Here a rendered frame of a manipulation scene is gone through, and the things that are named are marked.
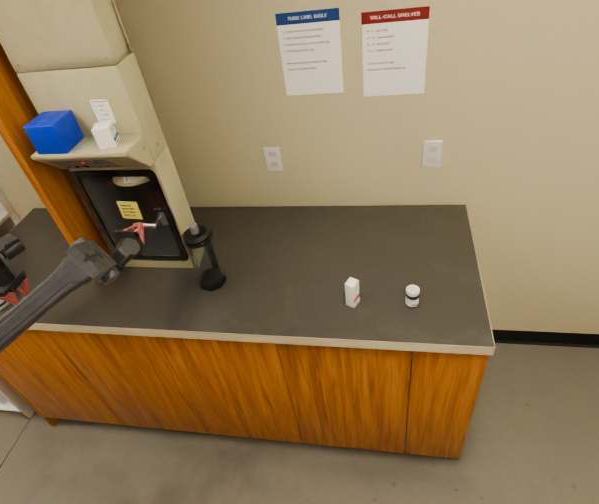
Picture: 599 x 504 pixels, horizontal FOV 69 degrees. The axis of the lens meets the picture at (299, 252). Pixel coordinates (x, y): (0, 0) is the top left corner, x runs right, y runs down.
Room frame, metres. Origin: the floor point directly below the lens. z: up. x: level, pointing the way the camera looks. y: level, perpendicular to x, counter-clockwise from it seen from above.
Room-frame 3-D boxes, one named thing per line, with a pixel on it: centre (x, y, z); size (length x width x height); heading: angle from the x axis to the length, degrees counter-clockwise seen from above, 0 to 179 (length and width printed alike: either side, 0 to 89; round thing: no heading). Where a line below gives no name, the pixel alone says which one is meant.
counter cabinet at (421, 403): (1.33, 0.37, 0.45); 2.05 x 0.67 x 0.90; 75
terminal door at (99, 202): (1.31, 0.56, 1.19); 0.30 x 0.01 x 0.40; 74
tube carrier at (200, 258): (1.18, 0.33, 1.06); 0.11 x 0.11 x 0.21
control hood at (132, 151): (1.26, 0.57, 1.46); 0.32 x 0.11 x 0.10; 75
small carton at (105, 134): (1.24, 0.50, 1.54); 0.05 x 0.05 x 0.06; 1
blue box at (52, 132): (1.28, 0.65, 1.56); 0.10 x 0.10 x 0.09; 75
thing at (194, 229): (1.18, 0.33, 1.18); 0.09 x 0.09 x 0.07
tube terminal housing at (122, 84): (1.43, 0.53, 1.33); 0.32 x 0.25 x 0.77; 75
